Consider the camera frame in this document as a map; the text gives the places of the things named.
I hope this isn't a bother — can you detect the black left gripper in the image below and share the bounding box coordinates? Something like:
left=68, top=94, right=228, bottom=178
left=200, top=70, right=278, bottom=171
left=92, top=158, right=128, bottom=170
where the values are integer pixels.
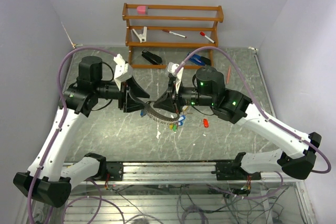
left=94, top=75, right=150, bottom=113

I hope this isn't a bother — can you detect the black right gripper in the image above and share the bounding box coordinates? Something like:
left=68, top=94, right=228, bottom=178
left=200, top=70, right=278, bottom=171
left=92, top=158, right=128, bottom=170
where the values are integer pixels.
left=153, top=79, right=216, bottom=115

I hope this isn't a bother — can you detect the large keyring with keys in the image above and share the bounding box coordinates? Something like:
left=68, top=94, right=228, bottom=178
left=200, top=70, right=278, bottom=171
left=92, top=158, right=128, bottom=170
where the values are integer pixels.
left=143, top=101, right=180, bottom=131

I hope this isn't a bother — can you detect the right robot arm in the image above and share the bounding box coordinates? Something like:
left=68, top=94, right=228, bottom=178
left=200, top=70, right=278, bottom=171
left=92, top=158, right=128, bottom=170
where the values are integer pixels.
left=153, top=63, right=321, bottom=180

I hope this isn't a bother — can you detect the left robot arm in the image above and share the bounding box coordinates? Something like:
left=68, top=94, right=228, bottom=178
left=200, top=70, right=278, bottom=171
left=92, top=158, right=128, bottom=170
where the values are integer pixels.
left=13, top=54, right=149, bottom=208

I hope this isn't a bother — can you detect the yellow tagged key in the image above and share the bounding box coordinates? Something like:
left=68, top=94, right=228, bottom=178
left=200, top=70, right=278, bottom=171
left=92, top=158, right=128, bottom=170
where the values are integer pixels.
left=181, top=105, right=192, bottom=115

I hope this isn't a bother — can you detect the blue key tag pair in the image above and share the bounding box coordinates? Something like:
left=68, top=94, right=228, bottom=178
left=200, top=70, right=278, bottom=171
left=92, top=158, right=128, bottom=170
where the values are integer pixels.
left=177, top=115, right=186, bottom=127

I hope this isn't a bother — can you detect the red key tag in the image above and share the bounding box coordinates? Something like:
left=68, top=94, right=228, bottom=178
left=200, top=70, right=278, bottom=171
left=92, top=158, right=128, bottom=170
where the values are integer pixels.
left=202, top=118, right=209, bottom=128

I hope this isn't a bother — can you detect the black stapler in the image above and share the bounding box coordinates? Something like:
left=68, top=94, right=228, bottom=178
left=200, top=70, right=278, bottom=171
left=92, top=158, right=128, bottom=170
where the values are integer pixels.
left=141, top=50, right=163, bottom=65

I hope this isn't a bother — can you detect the blue stapler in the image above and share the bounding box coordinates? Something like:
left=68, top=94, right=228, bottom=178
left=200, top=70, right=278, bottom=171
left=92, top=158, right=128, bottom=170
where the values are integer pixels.
left=188, top=54, right=212, bottom=66

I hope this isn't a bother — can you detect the white clip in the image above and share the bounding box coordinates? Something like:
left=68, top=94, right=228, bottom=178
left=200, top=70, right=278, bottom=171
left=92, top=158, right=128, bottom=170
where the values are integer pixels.
left=132, top=26, right=148, bottom=43

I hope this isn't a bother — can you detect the orange pencil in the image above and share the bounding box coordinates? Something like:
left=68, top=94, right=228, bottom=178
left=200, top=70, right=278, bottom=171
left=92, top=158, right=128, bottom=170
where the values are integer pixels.
left=226, top=65, right=232, bottom=84

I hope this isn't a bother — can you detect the red-capped white marker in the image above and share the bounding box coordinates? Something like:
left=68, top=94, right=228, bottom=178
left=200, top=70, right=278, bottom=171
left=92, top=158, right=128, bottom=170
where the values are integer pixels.
left=199, top=31, right=215, bottom=44

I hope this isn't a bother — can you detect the pink eraser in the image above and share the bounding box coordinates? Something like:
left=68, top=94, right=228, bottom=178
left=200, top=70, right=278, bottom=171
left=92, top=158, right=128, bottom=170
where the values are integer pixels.
left=136, top=5, right=148, bottom=15

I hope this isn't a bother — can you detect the wooden three-tier shelf rack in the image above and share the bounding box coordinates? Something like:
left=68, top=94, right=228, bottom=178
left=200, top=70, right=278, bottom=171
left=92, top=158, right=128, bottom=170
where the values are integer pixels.
left=122, top=3, right=224, bottom=69

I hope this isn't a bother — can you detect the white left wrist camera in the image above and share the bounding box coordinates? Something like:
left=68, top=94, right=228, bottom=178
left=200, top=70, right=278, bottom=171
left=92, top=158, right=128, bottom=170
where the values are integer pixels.
left=113, top=54, right=133, bottom=91

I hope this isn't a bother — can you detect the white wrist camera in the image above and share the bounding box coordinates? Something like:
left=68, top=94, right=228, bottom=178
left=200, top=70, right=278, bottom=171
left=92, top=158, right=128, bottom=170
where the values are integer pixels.
left=113, top=54, right=133, bottom=91
left=167, top=62, right=184, bottom=93

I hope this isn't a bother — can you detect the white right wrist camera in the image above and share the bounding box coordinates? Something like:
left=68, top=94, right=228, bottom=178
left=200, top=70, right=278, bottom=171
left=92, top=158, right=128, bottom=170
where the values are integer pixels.
left=167, top=62, right=184, bottom=93

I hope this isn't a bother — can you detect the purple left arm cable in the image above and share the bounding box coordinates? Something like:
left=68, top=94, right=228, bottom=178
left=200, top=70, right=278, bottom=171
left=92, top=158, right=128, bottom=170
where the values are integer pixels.
left=26, top=47, right=124, bottom=224

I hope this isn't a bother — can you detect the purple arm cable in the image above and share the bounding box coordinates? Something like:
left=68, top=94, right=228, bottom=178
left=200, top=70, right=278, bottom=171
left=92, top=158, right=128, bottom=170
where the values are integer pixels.
left=26, top=47, right=124, bottom=224
left=174, top=46, right=332, bottom=200

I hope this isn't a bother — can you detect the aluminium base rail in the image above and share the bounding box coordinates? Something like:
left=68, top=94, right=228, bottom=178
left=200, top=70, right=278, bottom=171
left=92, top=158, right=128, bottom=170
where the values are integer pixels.
left=31, top=161, right=305, bottom=185

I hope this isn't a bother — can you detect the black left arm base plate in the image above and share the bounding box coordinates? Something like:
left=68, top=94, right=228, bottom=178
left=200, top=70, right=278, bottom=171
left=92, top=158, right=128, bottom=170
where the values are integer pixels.
left=106, top=162, right=124, bottom=181

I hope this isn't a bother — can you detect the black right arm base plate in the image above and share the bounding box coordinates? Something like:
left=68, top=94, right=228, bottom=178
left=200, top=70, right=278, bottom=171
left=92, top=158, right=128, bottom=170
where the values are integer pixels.
left=211, top=160, right=261, bottom=181

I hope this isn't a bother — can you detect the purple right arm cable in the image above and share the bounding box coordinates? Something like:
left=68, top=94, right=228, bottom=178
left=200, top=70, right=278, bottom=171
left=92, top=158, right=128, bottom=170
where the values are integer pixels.
left=174, top=46, right=332, bottom=200

